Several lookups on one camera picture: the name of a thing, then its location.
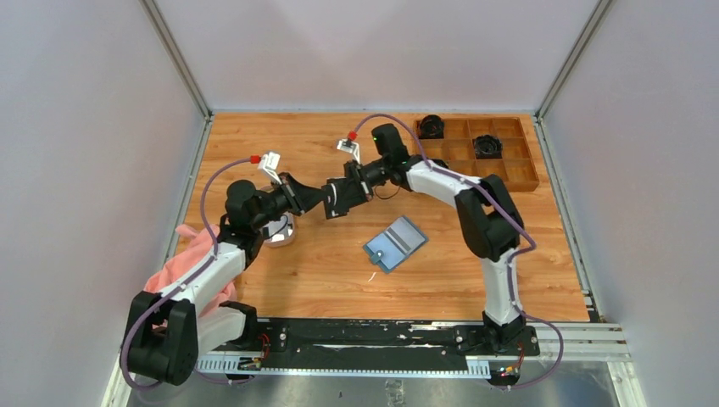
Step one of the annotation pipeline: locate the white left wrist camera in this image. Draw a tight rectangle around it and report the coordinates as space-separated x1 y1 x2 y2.
258 151 282 185

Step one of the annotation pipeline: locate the black rosette top left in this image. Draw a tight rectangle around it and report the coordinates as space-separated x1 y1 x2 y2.
417 114 445 140

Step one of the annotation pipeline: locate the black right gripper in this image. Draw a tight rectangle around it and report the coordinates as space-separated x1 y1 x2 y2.
334 158 390 215

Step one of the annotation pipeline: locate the black VIP card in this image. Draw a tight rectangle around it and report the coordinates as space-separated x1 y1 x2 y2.
321 177 349 220

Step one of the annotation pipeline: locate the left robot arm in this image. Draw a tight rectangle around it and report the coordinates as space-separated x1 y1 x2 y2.
120 173 327 389

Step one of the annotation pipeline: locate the black rosette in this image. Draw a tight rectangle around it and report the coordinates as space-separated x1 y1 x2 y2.
472 134 503 159
417 114 445 140

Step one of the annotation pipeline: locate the pink cloth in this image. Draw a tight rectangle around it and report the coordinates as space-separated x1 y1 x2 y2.
143 224 237 316

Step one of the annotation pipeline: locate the aluminium frame rail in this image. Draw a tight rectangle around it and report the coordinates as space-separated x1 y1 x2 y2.
114 314 633 378

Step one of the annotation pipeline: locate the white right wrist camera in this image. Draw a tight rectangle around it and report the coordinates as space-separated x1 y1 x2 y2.
336 137 361 163

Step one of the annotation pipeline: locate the blue leather card holder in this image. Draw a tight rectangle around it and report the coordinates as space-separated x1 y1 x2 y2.
363 215 428 274

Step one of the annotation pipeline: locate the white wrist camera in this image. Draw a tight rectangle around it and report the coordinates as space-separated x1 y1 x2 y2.
336 137 361 163
258 151 282 185

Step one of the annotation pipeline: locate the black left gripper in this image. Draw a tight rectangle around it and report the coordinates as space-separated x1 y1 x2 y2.
250 174 329 231

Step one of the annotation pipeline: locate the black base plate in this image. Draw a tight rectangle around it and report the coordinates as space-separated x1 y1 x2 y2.
197 318 540 378

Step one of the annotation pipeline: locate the black rosette middle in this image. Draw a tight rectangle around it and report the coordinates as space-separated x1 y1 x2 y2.
472 134 503 159

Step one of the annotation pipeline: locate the wooden compartment tray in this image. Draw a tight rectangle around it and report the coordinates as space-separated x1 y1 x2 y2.
414 114 540 192

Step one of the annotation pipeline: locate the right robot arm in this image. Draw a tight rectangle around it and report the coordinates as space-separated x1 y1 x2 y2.
324 124 527 354

